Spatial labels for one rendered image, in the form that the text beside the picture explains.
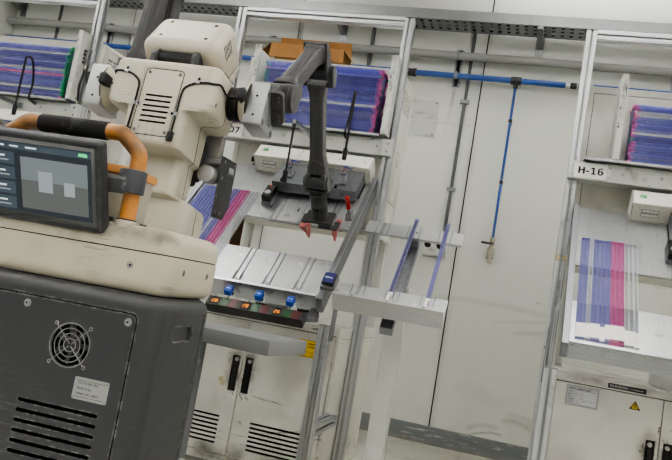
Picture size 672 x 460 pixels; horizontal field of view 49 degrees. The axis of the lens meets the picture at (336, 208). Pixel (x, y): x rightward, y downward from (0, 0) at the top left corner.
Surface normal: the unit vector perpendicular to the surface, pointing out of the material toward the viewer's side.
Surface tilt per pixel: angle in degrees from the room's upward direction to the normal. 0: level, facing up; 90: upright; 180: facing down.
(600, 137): 90
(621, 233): 44
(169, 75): 82
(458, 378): 90
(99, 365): 90
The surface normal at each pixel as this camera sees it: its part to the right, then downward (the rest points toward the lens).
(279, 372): -0.25, -0.15
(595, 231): -0.05, -0.80
